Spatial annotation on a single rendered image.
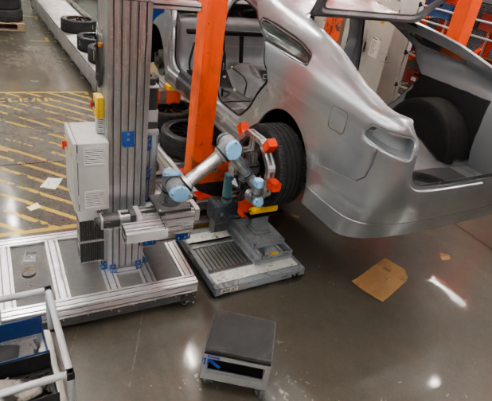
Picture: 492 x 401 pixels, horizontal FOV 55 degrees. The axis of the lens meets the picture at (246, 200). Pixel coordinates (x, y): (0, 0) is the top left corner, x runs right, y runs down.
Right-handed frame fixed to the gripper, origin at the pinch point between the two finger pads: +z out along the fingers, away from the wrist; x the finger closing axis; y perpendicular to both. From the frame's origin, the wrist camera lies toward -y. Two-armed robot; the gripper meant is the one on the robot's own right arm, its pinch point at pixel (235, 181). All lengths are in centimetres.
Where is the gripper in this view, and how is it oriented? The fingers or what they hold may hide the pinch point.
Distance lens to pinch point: 347.9
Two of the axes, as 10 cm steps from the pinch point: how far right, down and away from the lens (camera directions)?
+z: -4.8, -5.0, 7.3
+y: 1.4, -8.6, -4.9
